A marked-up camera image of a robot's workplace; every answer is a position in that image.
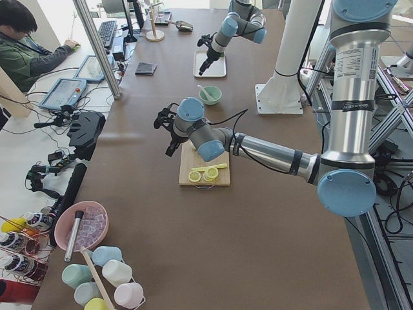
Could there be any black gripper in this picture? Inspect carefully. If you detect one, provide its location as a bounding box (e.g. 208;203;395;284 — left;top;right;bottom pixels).
197;34;223;76
154;103;187;157

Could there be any white ceramic spoon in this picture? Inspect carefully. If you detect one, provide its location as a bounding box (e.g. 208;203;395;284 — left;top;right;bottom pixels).
197;85;214;101

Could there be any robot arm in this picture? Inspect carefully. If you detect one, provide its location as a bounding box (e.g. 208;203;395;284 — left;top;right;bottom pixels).
197;0;267;76
154;1;397;217

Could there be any mint green bowl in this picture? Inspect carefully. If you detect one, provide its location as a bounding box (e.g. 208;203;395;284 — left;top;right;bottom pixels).
198;85;222;105

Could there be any pink bowl with ice cubes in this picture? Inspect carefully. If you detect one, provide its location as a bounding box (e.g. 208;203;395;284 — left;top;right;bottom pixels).
54;201;109;252

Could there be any cream rabbit tray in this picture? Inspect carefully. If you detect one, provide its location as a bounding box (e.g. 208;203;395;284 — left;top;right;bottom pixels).
193;50;227;78

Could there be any wooden cutting board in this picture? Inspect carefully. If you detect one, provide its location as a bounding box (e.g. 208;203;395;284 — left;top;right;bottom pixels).
178;141;230;186

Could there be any single lemon slice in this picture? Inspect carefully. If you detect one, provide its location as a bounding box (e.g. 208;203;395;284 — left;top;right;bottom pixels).
188;170;201;183

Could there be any metal scoop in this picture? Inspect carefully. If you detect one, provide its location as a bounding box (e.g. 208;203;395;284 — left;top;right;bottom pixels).
166;20;194;32

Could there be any stacked lemon slice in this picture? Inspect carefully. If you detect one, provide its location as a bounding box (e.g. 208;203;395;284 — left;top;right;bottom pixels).
203;169;219;182

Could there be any wooden mug tree stand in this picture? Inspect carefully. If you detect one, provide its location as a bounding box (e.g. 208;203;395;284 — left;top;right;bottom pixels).
145;5;165;42

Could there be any grey folded cloth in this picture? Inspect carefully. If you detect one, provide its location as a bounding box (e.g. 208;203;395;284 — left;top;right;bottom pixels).
135;62;157;76

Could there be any black monitor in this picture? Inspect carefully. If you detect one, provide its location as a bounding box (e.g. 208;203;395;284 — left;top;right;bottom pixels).
123;0;145;43

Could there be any black keyboard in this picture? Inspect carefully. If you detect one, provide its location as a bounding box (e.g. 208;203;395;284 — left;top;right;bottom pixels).
98;21;117;49

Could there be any blue teach pendant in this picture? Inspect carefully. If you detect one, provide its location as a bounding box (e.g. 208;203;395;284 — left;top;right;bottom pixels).
74;55;105;83
39;78;87;110

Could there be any metal muddler with black tip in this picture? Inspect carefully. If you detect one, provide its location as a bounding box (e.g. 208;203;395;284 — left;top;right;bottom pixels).
64;211;84;263

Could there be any light blue plastic cup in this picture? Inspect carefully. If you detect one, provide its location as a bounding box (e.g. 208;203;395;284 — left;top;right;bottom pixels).
92;246;123;267

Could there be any white plastic cup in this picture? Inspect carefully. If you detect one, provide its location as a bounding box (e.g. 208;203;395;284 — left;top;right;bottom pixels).
102;260;132;287

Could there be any pink plastic cup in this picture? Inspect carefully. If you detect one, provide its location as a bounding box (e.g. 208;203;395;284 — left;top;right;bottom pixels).
114;282;144;309

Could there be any mint green plastic cup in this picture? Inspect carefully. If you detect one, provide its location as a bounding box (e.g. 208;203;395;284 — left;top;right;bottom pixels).
61;264;92;289

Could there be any person in green jacket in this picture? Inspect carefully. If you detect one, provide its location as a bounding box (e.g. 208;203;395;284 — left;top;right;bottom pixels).
1;1;80;93

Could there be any pale teal plastic cup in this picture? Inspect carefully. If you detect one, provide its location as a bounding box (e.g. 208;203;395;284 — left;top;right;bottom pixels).
74;282;102;306

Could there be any yellow plastic cup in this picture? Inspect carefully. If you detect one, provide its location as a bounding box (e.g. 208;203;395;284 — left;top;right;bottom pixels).
84;298;108;310

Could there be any metal cutting board handle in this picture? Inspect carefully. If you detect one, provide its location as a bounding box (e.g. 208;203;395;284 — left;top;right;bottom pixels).
194;185;215;190

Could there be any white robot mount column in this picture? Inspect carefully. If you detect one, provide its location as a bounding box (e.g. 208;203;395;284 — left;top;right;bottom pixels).
256;0;324;114

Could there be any aluminium frame post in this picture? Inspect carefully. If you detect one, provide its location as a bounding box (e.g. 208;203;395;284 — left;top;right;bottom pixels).
73;0;121;99

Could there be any wooden cup rack handle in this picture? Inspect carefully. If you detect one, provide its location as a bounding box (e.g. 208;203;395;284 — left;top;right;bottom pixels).
80;247;115;310

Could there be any white wire cup rack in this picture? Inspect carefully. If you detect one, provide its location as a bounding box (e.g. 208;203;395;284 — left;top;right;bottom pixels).
92;254;146;309

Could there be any copper wire bottle rack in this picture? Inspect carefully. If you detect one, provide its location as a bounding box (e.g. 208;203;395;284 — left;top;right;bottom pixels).
1;216;52;285

